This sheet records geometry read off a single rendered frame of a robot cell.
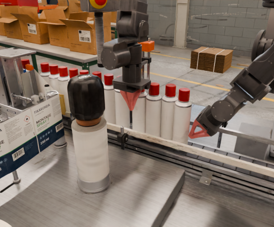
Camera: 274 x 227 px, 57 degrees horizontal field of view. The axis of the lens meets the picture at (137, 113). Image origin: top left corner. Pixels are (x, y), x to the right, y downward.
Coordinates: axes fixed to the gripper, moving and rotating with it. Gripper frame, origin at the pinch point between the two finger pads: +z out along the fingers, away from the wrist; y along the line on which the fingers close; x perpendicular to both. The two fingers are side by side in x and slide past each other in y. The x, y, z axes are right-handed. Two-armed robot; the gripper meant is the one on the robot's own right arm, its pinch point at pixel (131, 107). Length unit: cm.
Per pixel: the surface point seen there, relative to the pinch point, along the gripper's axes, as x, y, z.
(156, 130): 4.4, 6.9, 8.4
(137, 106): 3.3, 0.3, 0.6
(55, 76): 4.6, -37.6, -2.8
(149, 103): 3.3, 4.7, -1.2
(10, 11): 168, -289, -8
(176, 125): 3.6, 14.1, 4.1
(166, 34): 581, -240, 70
